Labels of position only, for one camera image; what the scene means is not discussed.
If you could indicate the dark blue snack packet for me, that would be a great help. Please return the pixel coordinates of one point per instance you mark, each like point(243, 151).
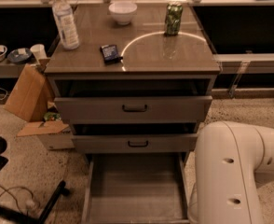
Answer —
point(110, 54)

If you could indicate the clear plastic water bottle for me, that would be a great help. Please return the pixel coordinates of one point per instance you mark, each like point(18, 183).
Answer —
point(64, 18)

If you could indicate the grey drawer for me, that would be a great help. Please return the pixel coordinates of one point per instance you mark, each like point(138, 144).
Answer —
point(143, 143)
point(134, 110)
point(142, 188)

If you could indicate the white cardboard box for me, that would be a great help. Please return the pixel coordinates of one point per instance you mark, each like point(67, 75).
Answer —
point(53, 135)

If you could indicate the grey top drawer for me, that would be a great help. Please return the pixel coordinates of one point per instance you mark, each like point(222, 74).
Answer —
point(134, 110)

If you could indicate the grey middle drawer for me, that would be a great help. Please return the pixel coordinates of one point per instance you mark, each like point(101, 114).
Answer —
point(143, 143)

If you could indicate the dark blue plate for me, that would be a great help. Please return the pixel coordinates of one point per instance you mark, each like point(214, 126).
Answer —
point(20, 56)

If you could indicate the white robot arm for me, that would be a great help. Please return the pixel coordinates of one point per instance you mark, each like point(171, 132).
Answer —
point(227, 156)

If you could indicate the green snack bag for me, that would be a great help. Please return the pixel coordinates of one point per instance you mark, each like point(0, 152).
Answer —
point(52, 116)

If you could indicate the brown cardboard box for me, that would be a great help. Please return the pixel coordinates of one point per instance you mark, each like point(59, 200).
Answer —
point(30, 95)

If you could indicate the white bowl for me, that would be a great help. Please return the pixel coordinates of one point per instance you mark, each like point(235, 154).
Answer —
point(122, 12)

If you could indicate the grey bottom drawer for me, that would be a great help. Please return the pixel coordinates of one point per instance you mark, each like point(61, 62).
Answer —
point(142, 188)

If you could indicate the green soda can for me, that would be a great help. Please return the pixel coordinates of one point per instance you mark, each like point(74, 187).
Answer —
point(174, 11)

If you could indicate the grey drawer cabinet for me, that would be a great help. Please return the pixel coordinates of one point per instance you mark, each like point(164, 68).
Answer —
point(153, 65)

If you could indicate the white paper cup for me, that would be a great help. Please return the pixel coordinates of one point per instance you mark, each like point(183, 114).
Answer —
point(38, 50)

